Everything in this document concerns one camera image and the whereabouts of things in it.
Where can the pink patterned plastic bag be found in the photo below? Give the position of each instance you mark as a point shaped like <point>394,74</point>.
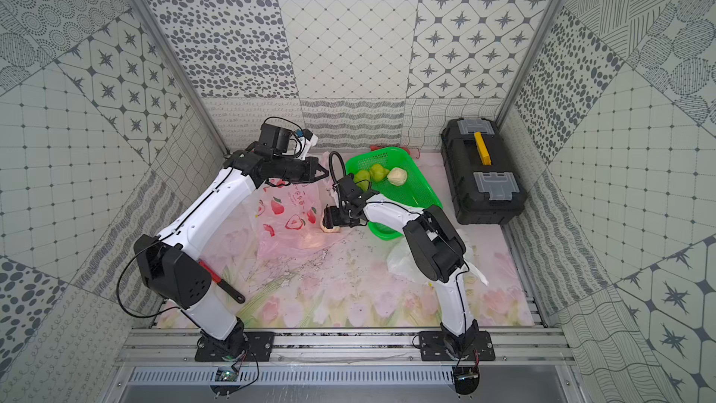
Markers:
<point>289,219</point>

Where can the green plastic basket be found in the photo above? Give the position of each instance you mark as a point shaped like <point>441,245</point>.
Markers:
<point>416,192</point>

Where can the green pear left back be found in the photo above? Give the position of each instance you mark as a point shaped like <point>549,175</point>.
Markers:
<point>363,179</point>

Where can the green pear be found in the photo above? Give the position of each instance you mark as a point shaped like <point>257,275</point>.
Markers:
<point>363,179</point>
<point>378,173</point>

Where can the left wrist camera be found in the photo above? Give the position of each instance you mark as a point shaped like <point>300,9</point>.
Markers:
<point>277,141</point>

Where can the floral pink table mat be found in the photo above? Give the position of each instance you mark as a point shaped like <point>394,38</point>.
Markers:
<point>350,284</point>

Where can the red handled tool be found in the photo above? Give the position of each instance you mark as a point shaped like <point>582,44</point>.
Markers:
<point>223,284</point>

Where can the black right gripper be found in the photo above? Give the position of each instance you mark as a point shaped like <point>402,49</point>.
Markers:
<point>329,216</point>

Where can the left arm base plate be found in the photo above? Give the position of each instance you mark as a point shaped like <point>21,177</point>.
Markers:
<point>257,344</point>

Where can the white pear top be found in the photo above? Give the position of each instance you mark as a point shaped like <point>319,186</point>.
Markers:
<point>397,177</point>

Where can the black plastic toolbox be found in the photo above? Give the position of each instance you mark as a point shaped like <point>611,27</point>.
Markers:
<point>485,186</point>

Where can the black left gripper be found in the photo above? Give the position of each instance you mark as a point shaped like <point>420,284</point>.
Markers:
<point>310,168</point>

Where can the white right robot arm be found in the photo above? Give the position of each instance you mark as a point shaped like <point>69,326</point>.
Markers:
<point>436,247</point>

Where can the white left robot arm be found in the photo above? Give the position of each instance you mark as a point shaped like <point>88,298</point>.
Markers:
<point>169,263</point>

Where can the green pear top back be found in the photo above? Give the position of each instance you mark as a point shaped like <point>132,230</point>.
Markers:
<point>378,173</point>

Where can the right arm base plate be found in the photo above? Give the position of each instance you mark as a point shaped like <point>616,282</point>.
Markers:
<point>438,346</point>

